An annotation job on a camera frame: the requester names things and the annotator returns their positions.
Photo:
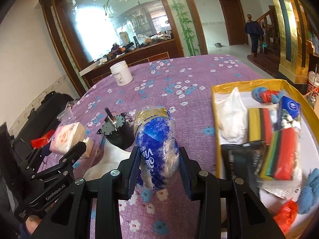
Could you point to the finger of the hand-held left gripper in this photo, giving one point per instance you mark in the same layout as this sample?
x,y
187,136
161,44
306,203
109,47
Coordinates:
x,y
37,158
72,155

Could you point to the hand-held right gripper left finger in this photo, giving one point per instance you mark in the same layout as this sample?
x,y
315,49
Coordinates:
x,y
132,173

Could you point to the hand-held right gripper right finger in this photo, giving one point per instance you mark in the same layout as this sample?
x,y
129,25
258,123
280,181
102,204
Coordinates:
x,y
185,175

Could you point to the yellow cardboard box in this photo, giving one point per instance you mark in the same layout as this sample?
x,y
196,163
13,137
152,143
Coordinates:
x,y
216,154

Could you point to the blue white toilet roll pack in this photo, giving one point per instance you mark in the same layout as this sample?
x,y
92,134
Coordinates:
x,y
157,139

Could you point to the yellow black red sponge pack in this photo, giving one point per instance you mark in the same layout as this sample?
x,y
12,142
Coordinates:
x,y
259,124

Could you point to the red plastic bag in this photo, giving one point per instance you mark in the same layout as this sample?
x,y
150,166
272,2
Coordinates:
x,y
268,96
286,214

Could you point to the person's left hand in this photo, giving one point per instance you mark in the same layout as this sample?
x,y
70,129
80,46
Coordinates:
x,y
33,226

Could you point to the red packet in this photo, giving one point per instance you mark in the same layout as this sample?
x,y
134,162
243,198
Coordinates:
x,y
42,139

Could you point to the pink tissue pack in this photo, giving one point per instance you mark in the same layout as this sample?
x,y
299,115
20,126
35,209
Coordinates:
x,y
66,137

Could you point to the white cloth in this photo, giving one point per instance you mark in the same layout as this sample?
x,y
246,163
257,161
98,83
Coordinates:
x,y
109,159

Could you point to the clear plastic cup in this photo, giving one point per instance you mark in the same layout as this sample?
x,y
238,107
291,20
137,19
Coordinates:
x,y
66,115

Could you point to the black motor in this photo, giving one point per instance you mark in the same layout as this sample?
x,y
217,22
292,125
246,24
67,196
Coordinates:
x,y
117,132

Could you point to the black bag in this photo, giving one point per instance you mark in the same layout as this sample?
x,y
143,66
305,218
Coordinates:
x,y
42,114

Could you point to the black foil pouch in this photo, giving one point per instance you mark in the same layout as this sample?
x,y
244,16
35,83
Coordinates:
x,y
239,159

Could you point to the white plastic bag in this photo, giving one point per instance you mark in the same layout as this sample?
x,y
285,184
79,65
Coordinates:
x,y
231,119

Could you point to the white plastic jar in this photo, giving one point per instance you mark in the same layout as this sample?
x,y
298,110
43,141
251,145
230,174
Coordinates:
x,y
121,74

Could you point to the purple floral tablecloth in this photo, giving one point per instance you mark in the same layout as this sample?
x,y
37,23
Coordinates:
x,y
174,79

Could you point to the multicolour sponge pack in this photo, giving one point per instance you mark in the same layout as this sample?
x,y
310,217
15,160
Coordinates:
x,y
284,154

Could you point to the wooden sideboard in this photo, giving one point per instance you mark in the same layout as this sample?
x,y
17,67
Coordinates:
x,y
139,54

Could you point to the blue floral tissue pack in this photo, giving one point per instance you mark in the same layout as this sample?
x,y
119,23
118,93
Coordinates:
x,y
289,109

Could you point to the metal kettle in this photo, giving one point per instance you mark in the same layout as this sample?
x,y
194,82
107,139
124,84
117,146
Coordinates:
x,y
218,45

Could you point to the large etched mirror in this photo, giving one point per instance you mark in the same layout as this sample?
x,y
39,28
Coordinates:
x,y
112,17

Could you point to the wooden staircase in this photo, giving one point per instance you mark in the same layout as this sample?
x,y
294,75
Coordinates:
x,y
269,44

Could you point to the bamboo painted panel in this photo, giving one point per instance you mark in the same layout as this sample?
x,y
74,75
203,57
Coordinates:
x,y
182,17

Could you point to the red white bucket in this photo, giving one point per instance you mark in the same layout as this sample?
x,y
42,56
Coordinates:
x,y
313,82

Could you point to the wooden door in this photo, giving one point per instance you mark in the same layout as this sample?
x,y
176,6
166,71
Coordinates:
x,y
231,21

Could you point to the gold pillar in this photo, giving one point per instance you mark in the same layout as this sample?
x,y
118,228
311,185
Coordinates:
x,y
289,29

